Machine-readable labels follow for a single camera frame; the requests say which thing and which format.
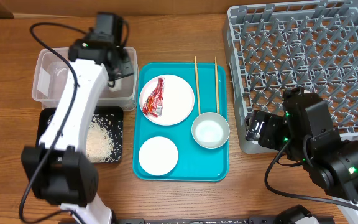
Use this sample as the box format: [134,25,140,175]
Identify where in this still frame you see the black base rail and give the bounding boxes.
[116,215,276,224]

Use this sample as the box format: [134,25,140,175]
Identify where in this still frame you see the rice leftovers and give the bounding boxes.
[84,113,122,163]

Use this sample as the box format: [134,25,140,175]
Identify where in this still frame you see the right wooden chopstick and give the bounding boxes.
[214,56,220,114]

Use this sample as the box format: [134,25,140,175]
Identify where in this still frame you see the black tray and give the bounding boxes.
[33,106,125,166]

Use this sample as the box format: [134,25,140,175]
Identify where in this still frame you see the red snack wrapper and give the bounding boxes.
[142,78,164,118]

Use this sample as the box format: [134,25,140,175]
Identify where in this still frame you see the left wooden chopstick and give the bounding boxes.
[194,56,201,115]

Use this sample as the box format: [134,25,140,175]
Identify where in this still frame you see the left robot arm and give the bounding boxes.
[18,12,134,223]

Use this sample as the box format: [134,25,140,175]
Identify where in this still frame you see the grey dishwasher rack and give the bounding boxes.
[223,1,358,154]

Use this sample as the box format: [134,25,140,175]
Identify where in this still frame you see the wooden chopstick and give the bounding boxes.
[214,56,220,114]
[194,56,201,115]

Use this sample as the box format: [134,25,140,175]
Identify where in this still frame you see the clear plastic bin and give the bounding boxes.
[32,47,139,111]

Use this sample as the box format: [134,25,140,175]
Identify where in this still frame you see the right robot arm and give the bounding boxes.
[246,87,358,223]

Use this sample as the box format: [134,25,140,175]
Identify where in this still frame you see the grey bowl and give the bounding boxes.
[191,112,230,149]

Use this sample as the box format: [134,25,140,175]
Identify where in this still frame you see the teal plastic serving tray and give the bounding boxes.
[132,63,229,182]

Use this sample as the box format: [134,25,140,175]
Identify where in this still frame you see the large pink plate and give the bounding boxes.
[139,75,195,126]

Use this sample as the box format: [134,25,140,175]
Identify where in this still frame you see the white tissue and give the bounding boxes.
[107,78,122,92]

